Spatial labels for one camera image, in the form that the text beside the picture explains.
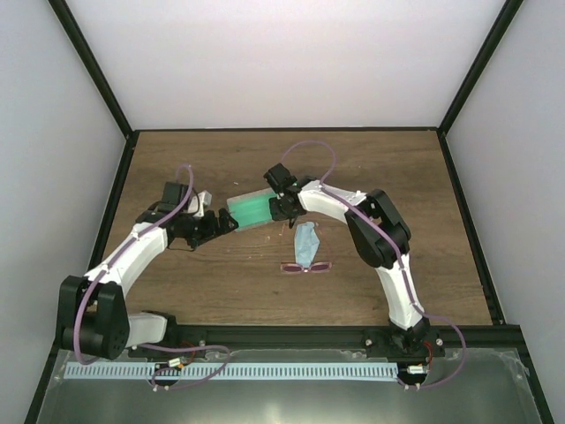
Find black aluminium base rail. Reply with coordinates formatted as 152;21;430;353
127;324;526;359

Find pink sunglasses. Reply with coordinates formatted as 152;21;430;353
280;261;332;275

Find black enclosure frame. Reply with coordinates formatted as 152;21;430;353
21;0;555;424

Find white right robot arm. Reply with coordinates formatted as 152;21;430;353
265;176;430;356

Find grey sunglasses case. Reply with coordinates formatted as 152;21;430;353
227;188;275;231

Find light blue cleaning cloth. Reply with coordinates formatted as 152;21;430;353
294;222;320;268

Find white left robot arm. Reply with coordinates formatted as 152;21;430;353
56;208;238;365

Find light blue slotted cable duct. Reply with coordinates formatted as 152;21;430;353
64;362;398;382

